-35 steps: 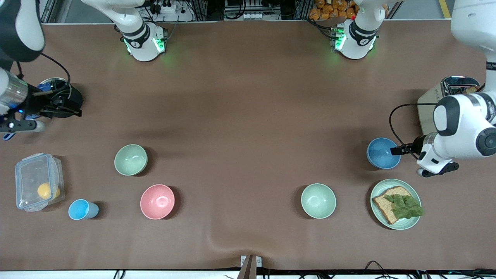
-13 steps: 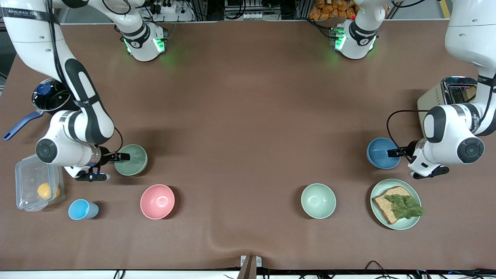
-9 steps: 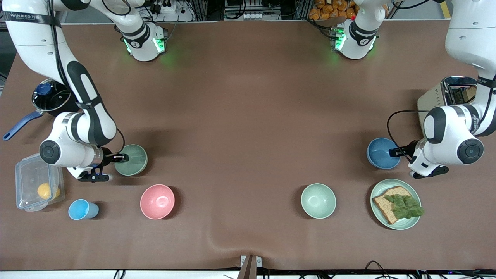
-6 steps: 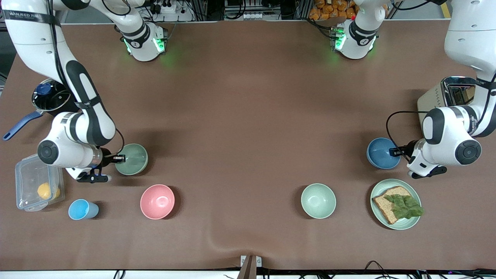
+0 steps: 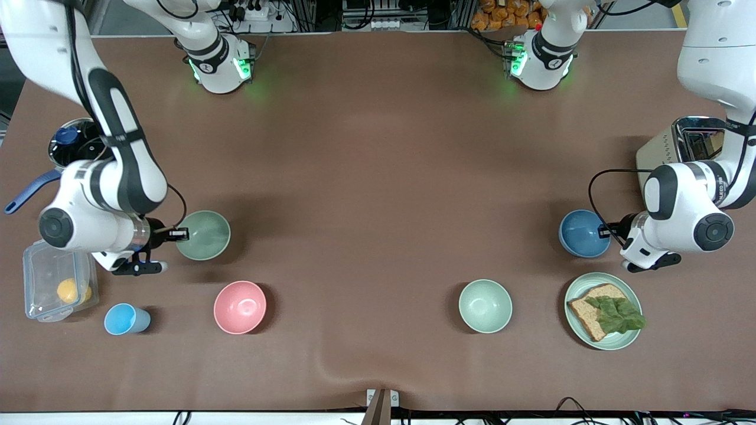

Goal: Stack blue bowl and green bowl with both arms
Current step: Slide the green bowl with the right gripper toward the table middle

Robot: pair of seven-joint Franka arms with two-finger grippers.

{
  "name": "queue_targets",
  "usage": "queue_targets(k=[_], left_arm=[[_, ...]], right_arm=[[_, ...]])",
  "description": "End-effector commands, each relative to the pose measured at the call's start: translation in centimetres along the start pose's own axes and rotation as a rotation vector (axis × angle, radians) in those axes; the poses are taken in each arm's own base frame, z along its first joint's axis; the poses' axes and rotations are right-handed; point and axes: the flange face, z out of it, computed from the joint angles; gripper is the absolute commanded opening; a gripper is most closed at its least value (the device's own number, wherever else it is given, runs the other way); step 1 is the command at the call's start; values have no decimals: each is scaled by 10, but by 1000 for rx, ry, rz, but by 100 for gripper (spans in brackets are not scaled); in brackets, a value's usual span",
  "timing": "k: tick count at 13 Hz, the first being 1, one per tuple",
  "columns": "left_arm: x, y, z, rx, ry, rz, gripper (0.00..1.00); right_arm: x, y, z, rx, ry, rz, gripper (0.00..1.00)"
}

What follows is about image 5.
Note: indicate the pale green plate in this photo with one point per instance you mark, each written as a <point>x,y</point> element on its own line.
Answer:
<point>614,342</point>

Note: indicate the beige chrome toaster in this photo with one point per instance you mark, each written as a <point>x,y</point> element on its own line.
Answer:
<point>661,147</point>

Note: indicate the white power strip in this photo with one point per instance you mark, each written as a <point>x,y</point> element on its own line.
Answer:
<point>266,23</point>

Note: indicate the pink bowl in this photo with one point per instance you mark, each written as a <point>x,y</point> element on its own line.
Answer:
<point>239,307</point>

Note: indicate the blue bowl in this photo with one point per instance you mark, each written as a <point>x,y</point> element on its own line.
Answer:
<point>582,236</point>

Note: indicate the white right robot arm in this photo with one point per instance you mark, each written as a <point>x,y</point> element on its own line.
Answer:
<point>88,189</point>

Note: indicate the green lettuce leaf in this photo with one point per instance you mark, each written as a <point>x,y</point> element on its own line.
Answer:
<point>617,316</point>

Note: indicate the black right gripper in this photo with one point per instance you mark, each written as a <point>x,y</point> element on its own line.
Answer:
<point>156,231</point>

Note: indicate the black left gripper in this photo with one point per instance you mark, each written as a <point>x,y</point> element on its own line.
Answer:
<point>623,227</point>

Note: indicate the clear plastic container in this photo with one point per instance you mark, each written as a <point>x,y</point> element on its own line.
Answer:
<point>44,271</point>

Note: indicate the blue cup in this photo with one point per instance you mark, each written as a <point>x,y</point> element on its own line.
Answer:
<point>121,319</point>

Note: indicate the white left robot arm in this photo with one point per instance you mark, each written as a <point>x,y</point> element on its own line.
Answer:
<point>685,200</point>

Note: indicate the bag of orange buns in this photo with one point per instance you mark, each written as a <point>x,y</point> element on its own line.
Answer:
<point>502,15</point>

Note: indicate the pale green bowl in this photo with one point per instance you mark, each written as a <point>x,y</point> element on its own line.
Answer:
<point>485,306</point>

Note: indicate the metal table edge bracket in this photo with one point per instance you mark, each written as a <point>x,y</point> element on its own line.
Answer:
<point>383,404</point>

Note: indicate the glass lid blue knob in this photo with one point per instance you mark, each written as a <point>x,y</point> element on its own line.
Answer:
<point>66,137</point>

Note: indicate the yellow fruit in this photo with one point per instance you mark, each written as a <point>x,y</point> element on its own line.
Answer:
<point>68,290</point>

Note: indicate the dark green bowl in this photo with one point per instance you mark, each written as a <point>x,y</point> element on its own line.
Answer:
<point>207,236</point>

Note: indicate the brown bread slice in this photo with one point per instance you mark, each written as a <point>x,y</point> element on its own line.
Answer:
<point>585,316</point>

